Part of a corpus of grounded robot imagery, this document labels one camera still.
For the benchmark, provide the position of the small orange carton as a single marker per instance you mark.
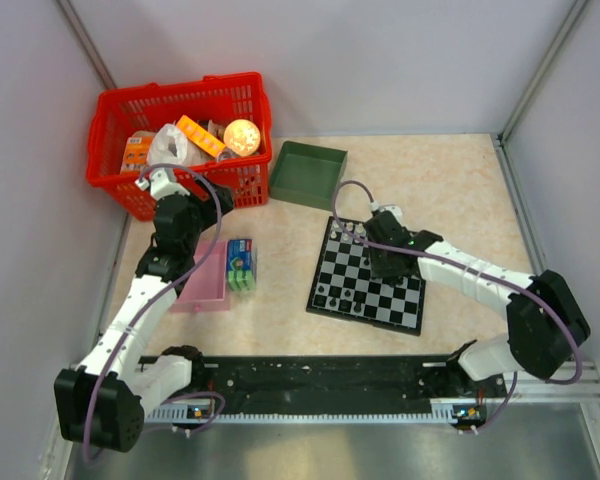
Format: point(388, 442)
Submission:
point(136, 151)

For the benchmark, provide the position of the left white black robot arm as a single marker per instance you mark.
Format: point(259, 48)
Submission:
point(104, 401)

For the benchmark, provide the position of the pink open drawer box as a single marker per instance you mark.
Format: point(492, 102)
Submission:
point(206, 291)

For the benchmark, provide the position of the orange round ball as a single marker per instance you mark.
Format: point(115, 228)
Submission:
point(243, 137)

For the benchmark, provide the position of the orange punched cardboard box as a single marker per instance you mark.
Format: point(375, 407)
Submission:
point(200, 137)

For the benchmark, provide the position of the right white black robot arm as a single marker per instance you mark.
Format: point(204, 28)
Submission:
point(545, 324)

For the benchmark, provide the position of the red plastic shopping basket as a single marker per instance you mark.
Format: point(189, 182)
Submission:
point(221, 98)

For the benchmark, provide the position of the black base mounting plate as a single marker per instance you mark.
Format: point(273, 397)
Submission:
point(336, 385)

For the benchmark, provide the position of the dark green open box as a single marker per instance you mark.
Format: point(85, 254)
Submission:
point(306, 174)

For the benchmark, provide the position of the black white chess board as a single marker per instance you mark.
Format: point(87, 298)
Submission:
point(343, 267)

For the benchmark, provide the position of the white plastic bag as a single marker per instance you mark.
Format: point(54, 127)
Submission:
point(170, 145)

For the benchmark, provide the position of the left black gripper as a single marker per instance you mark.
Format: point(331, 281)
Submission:
point(209, 207)

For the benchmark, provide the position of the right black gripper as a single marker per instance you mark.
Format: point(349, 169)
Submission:
point(378, 269)

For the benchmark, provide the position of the blue green packaged item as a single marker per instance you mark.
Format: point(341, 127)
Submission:
point(241, 267)

